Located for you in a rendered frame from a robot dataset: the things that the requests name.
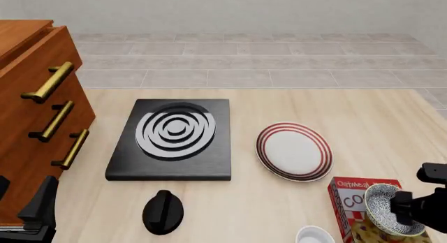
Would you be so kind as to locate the wooden drawer standing ajar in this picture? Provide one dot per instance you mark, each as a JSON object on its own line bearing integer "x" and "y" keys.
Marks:
{"x": 21, "y": 78}

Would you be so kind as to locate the small white bowl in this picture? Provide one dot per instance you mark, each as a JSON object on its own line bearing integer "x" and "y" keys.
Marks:
{"x": 316, "y": 236}

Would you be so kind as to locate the black patterned bowl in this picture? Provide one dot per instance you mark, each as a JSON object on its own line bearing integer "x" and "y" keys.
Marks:
{"x": 379, "y": 203}

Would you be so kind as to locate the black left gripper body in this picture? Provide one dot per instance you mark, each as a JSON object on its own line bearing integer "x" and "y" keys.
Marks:
{"x": 24, "y": 236}

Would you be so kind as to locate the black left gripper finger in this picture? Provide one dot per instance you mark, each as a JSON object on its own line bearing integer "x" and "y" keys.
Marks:
{"x": 40, "y": 201}
{"x": 3, "y": 186}

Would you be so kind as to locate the round black stove knob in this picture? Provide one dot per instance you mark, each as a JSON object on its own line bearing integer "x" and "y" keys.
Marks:
{"x": 162, "y": 214}

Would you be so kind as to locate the wooden drawer, shut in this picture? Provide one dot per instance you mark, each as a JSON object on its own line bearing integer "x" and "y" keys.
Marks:
{"x": 31, "y": 164}
{"x": 75, "y": 101}

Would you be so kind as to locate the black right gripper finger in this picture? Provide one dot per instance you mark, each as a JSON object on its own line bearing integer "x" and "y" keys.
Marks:
{"x": 403, "y": 197}
{"x": 401, "y": 216}

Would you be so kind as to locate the red cookies box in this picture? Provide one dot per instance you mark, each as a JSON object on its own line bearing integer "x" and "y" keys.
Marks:
{"x": 351, "y": 201}

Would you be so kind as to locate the flat black stove plate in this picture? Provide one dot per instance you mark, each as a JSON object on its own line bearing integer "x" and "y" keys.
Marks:
{"x": 122, "y": 167}

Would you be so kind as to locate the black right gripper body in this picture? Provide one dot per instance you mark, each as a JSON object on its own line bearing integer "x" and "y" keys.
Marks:
{"x": 420, "y": 209}

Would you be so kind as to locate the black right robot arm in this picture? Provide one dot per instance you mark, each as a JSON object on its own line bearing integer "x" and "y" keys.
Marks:
{"x": 440, "y": 216}

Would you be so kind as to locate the white plate with red rings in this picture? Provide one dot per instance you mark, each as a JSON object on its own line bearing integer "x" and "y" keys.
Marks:
{"x": 293, "y": 152}

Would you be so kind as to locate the wooden cabinet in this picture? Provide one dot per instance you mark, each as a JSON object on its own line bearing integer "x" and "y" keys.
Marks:
{"x": 14, "y": 38}

